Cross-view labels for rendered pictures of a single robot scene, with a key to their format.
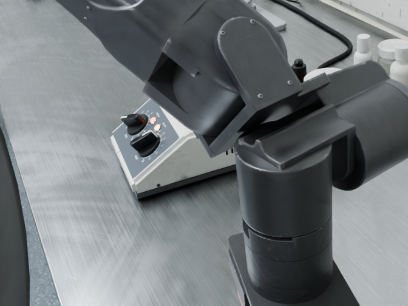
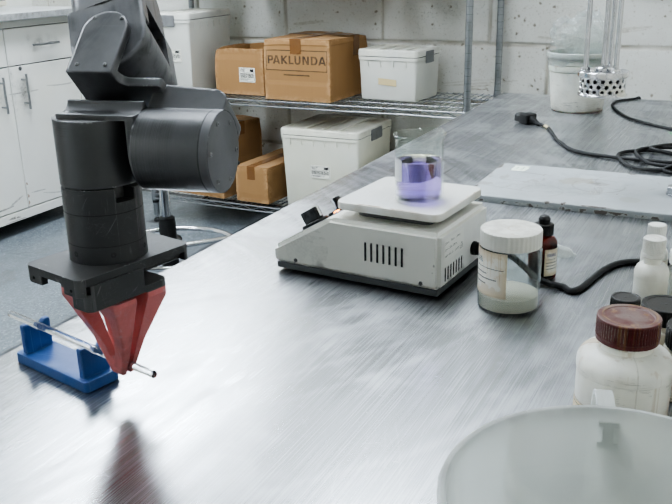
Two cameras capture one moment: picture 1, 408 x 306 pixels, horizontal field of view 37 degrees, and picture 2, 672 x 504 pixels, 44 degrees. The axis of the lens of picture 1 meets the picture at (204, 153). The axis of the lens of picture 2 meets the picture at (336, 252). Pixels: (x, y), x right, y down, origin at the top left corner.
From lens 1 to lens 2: 0.60 m
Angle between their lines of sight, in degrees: 43
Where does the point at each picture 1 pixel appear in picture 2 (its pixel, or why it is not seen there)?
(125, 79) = not seen: hidden behind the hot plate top
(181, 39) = (76, 16)
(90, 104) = not seen: hidden behind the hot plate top
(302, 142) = (91, 113)
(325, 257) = (93, 227)
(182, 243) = (245, 302)
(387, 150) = (154, 153)
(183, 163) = (321, 248)
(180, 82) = not seen: hidden behind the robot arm
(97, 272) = (174, 287)
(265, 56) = (106, 42)
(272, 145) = (75, 106)
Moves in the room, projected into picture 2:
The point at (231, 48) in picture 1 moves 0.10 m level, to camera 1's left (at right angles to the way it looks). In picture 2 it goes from (90, 28) to (26, 23)
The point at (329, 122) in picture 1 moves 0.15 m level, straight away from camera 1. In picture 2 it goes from (128, 111) to (317, 90)
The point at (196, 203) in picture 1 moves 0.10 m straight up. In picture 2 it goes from (305, 289) to (301, 197)
